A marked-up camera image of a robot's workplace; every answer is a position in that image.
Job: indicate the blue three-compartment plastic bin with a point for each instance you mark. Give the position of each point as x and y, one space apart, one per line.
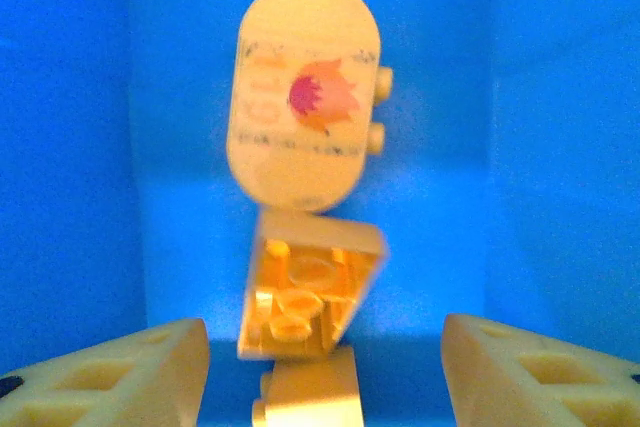
75 97

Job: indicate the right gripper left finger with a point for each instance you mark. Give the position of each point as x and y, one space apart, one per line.
125 387

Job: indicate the yellow oval lego brick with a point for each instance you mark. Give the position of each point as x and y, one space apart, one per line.
300 47

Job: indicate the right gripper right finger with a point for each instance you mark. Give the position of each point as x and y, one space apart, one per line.
525 387

